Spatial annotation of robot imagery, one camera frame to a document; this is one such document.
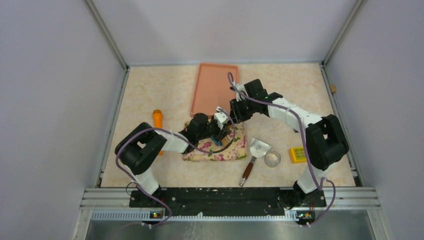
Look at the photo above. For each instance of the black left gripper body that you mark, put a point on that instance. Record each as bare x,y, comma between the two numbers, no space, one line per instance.
212,130

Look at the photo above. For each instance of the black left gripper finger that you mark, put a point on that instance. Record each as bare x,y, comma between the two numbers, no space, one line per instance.
224,137
225,128

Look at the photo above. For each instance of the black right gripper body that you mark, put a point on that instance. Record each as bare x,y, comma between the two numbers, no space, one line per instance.
246,108

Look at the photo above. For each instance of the blue dough piece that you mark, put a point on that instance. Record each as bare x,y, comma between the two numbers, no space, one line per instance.
216,141

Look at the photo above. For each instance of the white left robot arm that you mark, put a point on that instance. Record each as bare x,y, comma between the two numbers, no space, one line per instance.
136,153

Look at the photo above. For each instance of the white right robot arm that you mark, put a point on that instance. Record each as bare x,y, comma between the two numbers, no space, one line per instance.
323,139

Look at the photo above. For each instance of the pink rectangular tray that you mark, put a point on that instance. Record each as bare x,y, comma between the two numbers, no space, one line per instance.
212,88

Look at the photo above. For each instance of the yellow red blue toy block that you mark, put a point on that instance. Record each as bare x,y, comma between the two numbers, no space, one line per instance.
297,155

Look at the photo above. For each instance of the small wooden cork piece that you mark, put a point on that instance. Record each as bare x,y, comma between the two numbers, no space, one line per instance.
332,88

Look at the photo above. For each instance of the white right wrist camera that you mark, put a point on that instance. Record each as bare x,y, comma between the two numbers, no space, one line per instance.
240,91

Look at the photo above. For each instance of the metal scraper wooden handle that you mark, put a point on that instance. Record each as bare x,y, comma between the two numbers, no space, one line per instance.
258,149

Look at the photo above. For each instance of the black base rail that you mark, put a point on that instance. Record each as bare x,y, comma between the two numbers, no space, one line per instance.
227,201

